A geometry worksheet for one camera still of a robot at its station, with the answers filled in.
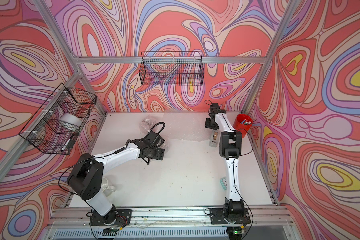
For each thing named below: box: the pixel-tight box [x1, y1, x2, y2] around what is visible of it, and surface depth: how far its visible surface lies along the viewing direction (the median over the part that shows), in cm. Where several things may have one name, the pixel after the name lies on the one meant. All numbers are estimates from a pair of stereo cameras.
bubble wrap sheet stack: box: [161, 112, 212, 142], surface depth 113 cm
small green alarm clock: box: [219, 177, 227, 191], surface depth 84 cm
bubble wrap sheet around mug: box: [139, 118, 155, 134], surface depth 103 cm
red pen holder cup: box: [233, 113, 253, 138], surface depth 101 cm
